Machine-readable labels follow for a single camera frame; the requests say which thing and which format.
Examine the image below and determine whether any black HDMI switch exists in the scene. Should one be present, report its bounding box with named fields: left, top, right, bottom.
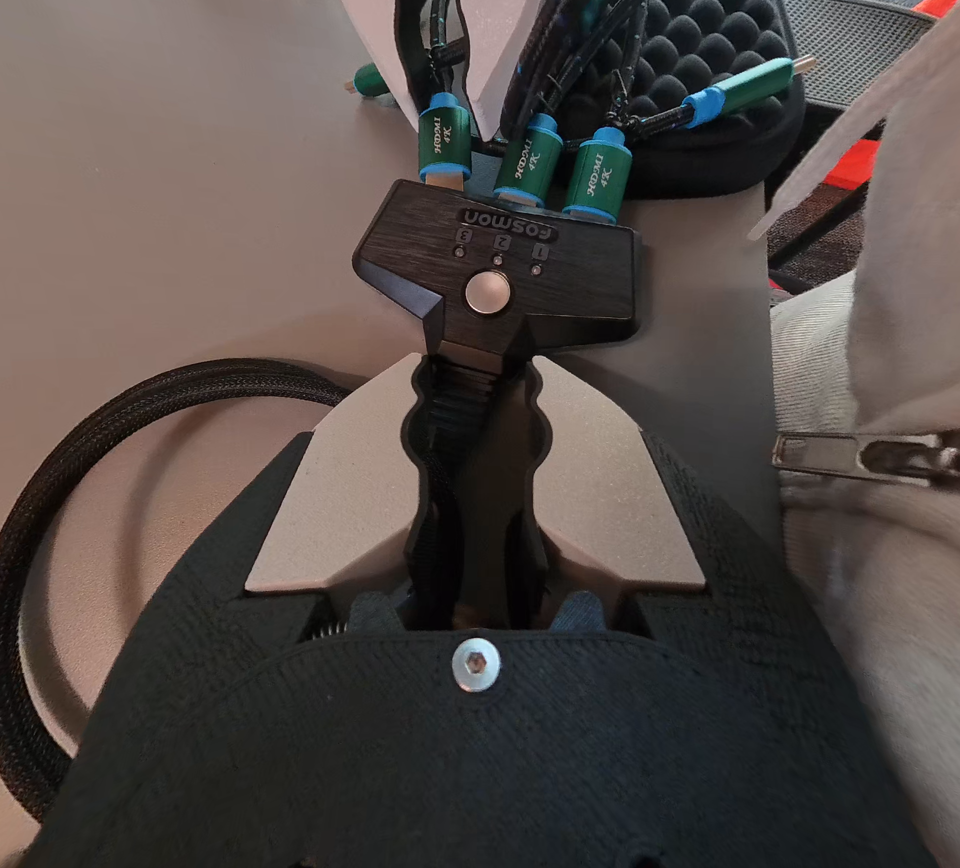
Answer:
left=352, top=179, right=645, bottom=434

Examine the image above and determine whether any person's white hoodie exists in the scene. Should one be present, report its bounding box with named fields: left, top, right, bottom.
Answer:
left=750, top=0, right=960, bottom=868

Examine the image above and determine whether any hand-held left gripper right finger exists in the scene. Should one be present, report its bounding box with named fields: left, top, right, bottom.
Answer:
left=517, top=355, right=708, bottom=629

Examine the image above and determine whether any black mesh office chair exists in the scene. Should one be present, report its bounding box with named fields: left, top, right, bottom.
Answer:
left=765, top=0, right=939, bottom=269

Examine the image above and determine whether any green plug braided HDMI cable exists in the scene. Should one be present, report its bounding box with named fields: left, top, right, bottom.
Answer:
left=493, top=0, right=601, bottom=207
left=343, top=0, right=475, bottom=193

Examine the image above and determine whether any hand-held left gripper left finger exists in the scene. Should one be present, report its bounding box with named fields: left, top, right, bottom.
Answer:
left=243, top=350, right=451, bottom=629

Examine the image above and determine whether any thick black braided switch cable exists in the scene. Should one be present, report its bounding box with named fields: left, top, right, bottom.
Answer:
left=0, top=356, right=481, bottom=820

